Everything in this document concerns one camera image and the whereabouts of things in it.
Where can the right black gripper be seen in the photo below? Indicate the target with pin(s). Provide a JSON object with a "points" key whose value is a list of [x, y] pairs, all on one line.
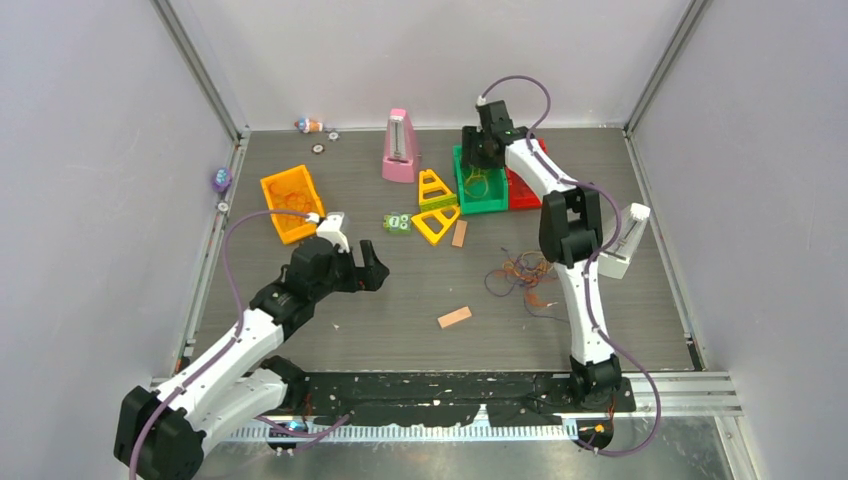
{"points": [[469, 136]]}

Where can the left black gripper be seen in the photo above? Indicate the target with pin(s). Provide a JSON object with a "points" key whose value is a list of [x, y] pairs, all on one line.
{"points": [[367, 277]]}

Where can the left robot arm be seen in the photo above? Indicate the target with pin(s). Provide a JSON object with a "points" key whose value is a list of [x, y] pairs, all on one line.
{"points": [[166, 432]]}

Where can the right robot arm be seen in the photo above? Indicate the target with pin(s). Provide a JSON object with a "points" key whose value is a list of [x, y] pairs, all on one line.
{"points": [[570, 239]]}

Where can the green plastic bin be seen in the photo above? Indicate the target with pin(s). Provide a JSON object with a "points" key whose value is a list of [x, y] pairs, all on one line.
{"points": [[479, 191]]}

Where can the red plastic bin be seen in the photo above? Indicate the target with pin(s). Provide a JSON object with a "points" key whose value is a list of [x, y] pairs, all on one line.
{"points": [[523, 192]]}

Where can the upright yellow triangle block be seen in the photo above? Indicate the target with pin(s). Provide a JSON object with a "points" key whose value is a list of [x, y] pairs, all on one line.
{"points": [[433, 192]]}

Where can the yellow plastic bin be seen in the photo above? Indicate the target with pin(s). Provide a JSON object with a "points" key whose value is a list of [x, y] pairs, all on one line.
{"points": [[292, 189]]}

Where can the small wooden block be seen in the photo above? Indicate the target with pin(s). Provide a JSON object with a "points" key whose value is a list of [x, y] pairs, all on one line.
{"points": [[459, 234]]}

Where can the pink metronome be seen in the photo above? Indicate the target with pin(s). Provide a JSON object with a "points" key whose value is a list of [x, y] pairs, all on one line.
{"points": [[401, 156]]}

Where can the green owl toy block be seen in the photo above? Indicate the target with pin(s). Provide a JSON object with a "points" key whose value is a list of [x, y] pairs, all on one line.
{"points": [[397, 223]]}

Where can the flat yellow triangle block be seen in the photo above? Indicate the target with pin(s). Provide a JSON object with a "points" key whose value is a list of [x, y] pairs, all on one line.
{"points": [[433, 225]]}

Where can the purple egg toy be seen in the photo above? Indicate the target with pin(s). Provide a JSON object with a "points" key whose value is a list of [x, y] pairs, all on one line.
{"points": [[222, 180]]}

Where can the small clown figurine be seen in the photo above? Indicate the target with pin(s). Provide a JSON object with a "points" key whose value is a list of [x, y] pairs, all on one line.
{"points": [[308, 126]]}

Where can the wooden block near centre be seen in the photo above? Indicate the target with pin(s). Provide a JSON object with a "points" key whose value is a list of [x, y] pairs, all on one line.
{"points": [[454, 317]]}

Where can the white metronome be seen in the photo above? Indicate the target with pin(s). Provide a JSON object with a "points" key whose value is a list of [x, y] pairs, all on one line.
{"points": [[615, 260]]}

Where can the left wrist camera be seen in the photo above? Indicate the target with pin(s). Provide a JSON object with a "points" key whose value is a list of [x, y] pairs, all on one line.
{"points": [[331, 227]]}

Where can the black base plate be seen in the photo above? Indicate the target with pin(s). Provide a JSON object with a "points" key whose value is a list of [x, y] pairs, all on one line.
{"points": [[444, 399]]}

